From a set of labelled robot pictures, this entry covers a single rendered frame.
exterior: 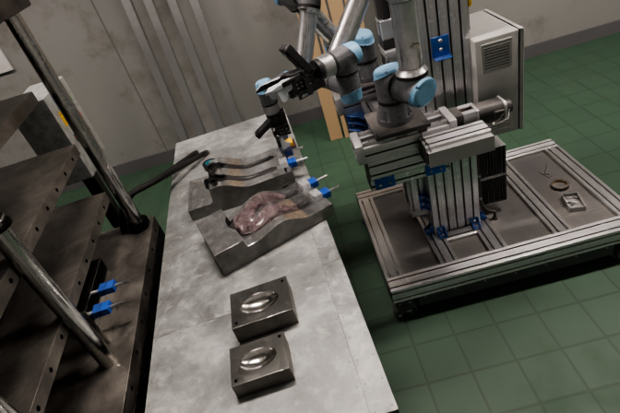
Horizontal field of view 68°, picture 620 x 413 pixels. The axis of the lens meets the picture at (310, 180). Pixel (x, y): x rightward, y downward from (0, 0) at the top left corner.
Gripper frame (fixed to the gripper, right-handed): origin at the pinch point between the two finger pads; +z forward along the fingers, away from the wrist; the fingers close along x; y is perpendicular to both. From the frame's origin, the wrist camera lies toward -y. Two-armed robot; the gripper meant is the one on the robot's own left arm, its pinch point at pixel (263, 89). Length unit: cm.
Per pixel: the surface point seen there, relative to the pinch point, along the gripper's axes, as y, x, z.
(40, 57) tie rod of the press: -29, 72, 51
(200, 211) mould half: 54, 64, 26
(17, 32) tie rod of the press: -39, 71, 53
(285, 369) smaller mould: 65, -32, 36
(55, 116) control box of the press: -5, 91, 58
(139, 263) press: 59, 61, 59
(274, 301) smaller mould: 62, -9, 26
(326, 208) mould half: 59, 18, -13
